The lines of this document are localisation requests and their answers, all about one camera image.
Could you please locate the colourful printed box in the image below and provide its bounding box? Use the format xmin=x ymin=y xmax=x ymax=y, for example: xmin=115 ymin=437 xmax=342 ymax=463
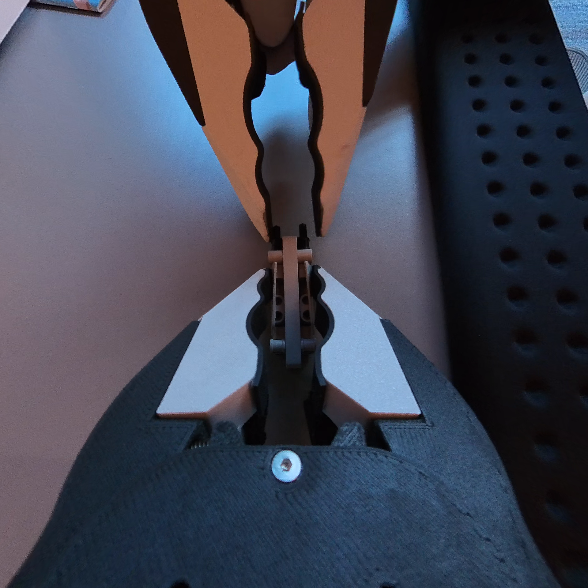
xmin=28 ymin=0 xmax=116 ymax=14

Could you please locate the brown desk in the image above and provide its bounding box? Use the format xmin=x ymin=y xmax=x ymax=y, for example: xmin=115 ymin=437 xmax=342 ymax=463
xmin=0 ymin=0 xmax=455 ymax=588

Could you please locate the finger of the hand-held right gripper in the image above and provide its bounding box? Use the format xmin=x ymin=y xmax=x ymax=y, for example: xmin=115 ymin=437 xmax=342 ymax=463
xmin=176 ymin=0 xmax=273 ymax=243
xmin=294 ymin=0 xmax=369 ymax=238

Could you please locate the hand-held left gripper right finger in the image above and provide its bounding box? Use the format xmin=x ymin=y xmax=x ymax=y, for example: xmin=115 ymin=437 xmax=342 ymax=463
xmin=311 ymin=265 xmax=422 ymax=431

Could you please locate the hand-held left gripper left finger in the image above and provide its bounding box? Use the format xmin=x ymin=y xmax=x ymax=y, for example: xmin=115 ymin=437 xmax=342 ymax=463
xmin=156 ymin=267 xmax=273 ymax=431

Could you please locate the black perforated foam pad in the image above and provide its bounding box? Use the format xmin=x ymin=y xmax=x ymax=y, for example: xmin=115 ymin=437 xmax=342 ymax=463
xmin=411 ymin=0 xmax=588 ymax=588

